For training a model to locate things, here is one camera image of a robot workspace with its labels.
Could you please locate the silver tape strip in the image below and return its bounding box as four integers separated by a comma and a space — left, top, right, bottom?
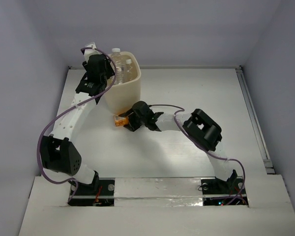
114, 177, 203, 207

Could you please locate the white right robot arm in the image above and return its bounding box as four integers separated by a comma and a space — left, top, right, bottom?
119, 101, 237, 193

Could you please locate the slim clear white-cap bottle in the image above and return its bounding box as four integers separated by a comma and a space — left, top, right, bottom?
125, 59, 135, 82

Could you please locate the cream plastic bin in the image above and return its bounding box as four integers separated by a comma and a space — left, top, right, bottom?
104, 51, 141, 115

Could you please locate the aluminium side rail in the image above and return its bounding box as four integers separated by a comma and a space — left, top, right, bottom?
235, 66, 276, 175

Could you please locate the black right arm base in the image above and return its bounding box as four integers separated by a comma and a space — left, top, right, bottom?
198, 170, 248, 206

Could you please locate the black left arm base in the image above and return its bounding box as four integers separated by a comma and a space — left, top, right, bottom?
68, 178, 115, 207

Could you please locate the large clear square bottle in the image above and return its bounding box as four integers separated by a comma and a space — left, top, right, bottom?
111, 48, 126, 85

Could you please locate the orange juice bottle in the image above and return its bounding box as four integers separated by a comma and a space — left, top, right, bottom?
114, 115, 129, 127

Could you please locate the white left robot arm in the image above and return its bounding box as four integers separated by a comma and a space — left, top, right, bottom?
37, 54, 115, 194

